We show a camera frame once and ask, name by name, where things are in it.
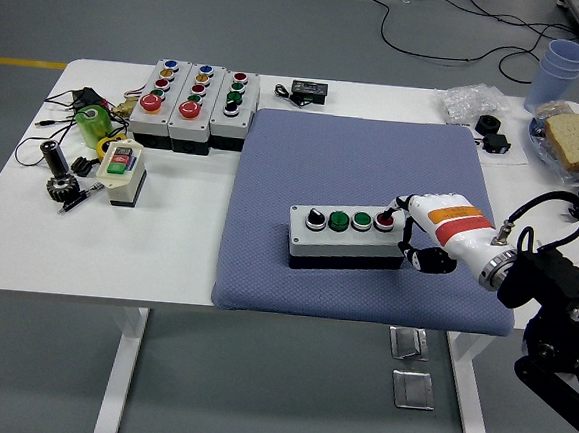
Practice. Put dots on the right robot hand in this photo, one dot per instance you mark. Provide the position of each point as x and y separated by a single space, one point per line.
459 230

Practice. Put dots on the grey four-button control box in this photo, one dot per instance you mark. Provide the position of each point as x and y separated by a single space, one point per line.
226 124
337 243

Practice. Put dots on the grey five-button control box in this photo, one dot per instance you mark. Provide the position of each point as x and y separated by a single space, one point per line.
141 119
191 126

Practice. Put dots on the black servo motor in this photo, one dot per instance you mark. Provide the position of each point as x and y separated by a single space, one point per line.
498 141

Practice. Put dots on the metal floor outlet plate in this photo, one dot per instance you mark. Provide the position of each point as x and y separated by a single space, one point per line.
410 344
414 389

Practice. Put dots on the blue plate with plastic wrap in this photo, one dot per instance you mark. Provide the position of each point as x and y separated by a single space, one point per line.
539 133

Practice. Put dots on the clear plastic bag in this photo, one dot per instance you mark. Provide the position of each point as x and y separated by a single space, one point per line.
466 102

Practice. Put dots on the blue-grey padded mat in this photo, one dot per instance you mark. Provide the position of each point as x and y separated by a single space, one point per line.
323 169

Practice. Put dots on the white table leg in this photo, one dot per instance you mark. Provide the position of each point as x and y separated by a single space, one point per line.
121 374
470 401

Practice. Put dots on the stacked blue plastic cups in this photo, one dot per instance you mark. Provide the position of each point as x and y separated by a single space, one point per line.
551 81

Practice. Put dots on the black digital display module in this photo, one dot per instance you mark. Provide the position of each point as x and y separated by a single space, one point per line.
309 89

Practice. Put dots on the brass fitting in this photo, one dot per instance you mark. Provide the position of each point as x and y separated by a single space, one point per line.
125 108

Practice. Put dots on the yellow tape roll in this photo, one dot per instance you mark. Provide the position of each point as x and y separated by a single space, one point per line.
102 147

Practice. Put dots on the green tape roll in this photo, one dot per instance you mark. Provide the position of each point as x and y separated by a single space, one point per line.
95 133

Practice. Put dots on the black pen probe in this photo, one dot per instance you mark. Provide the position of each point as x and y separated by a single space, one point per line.
77 202

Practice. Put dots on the black power adapter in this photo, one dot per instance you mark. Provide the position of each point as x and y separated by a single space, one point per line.
88 96

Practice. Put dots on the black gear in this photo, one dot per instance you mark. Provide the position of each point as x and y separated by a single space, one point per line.
63 188

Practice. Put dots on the black metal cylinder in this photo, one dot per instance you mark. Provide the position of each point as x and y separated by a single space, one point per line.
56 158

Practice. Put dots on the cream red-green switch box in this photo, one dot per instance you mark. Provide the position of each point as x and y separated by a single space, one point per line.
121 188

